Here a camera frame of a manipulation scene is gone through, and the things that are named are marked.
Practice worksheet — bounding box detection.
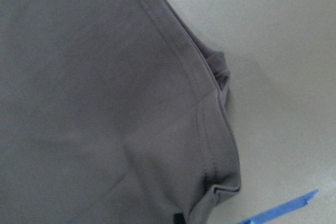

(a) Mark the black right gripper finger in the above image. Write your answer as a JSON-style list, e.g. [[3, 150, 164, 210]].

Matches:
[[173, 213, 184, 224]]

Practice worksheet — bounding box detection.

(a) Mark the brown t-shirt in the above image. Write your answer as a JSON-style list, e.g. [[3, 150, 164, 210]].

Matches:
[[1, 0, 241, 223]]

